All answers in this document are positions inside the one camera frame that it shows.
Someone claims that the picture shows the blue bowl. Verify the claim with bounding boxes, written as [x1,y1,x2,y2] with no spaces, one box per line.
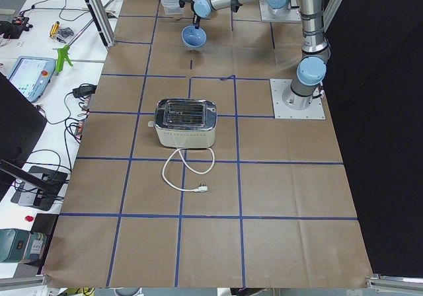
[181,26,207,48]

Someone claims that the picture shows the black monitor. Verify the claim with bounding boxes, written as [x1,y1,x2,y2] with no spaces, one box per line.
[0,73,48,201]

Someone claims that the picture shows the aluminium frame post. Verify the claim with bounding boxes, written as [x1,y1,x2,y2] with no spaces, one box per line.
[84,0,115,48]

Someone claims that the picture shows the white toaster power cord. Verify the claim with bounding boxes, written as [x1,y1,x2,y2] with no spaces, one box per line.
[161,146,216,194]

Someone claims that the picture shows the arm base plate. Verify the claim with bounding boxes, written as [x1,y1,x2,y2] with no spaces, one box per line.
[259,0,301,23]
[270,79,326,120]

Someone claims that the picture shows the teach pendant tablet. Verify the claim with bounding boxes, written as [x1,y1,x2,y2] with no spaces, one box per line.
[7,56,56,103]

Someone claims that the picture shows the cream toaster with chrome top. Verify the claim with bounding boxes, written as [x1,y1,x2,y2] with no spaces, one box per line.
[148,98,217,149]

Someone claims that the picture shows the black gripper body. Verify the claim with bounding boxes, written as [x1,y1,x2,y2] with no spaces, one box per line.
[192,14,201,25]

